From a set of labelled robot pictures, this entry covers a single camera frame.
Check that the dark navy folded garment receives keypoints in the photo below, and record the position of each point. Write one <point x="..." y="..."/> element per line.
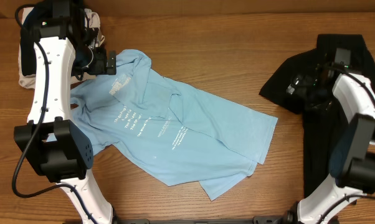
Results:
<point x="63" y="19"/>

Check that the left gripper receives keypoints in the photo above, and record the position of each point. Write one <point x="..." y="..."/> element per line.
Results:
<point x="110" y="62"/>

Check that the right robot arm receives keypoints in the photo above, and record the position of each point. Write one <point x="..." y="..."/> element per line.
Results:
<point x="351" y="167"/>

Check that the beige folded garment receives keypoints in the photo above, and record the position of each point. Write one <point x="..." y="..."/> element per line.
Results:
<point x="93" y="21"/>

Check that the light blue printed t-shirt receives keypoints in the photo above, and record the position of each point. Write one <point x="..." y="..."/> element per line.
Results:
<point x="169" y="129"/>

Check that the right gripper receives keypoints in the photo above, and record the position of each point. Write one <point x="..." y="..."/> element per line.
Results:
<point x="298" y="88"/>

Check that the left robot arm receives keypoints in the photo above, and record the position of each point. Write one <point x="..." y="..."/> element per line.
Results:
<point x="57" y="45"/>

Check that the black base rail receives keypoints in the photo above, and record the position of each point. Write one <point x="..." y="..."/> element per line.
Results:
<point x="254" y="220"/>

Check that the black shirt on right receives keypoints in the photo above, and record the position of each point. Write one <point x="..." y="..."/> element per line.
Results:
<point x="322" y="129"/>

